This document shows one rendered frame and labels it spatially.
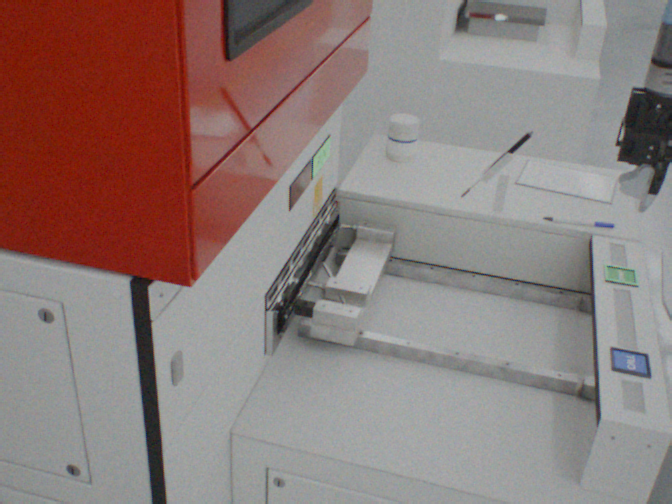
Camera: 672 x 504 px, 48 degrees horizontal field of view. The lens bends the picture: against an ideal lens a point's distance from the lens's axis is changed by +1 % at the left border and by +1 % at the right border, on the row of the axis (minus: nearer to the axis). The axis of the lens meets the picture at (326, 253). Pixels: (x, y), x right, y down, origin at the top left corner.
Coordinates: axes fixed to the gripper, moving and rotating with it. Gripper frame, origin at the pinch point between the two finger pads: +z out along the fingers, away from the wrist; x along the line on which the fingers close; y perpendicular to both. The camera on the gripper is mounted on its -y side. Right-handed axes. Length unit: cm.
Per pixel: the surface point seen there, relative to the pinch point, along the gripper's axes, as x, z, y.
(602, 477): 40.0, 25.5, 2.8
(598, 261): -4.4, 14.7, 4.5
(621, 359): 25.9, 14.3, 2.1
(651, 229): -221, 111, -48
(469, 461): 40, 29, 22
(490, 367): 19.0, 26.4, 20.6
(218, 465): 50, 32, 59
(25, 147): 66, -25, 71
